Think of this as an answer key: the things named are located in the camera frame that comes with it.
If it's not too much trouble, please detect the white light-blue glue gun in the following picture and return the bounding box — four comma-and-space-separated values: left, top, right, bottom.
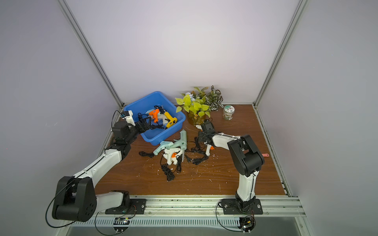
157, 114, 169, 124

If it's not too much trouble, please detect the yellow glue gun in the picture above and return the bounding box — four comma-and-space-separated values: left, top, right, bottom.
164, 111, 178, 129

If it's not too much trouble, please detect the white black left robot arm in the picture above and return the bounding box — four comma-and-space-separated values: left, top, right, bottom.
49, 111, 152, 222

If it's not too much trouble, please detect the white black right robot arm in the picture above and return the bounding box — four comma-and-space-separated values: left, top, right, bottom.
196, 120, 265, 211

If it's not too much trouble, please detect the blue plastic storage box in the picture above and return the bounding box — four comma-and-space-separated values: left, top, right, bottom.
124, 91, 186, 146

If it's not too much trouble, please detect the long mint glue gun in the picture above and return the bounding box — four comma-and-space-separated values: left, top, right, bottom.
174, 129, 187, 161

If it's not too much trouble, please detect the mint glue gun left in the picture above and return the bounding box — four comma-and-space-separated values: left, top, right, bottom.
153, 141, 174, 155

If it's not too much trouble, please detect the white orange glue gun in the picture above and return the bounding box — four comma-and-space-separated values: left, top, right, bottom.
163, 147, 183, 165

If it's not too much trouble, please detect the small clear glass jar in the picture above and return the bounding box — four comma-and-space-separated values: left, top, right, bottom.
222, 105, 235, 121

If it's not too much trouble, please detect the green leafy potted plant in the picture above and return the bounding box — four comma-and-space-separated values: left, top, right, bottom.
175, 87, 211, 125

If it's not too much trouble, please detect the striped dark leaf plant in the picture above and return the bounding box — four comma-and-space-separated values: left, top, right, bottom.
206, 86, 224, 111

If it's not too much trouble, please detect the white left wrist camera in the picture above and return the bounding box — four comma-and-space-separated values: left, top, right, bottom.
121, 110, 135, 126

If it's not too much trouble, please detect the black coiled power cable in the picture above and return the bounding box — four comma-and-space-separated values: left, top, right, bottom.
160, 154, 175, 182

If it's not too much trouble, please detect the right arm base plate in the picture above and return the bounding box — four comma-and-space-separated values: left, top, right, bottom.
219, 198, 263, 215

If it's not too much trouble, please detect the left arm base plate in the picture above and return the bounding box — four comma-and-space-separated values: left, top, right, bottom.
105, 198, 147, 215

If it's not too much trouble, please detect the aluminium front rail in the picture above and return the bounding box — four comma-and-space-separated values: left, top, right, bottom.
74, 196, 306, 232

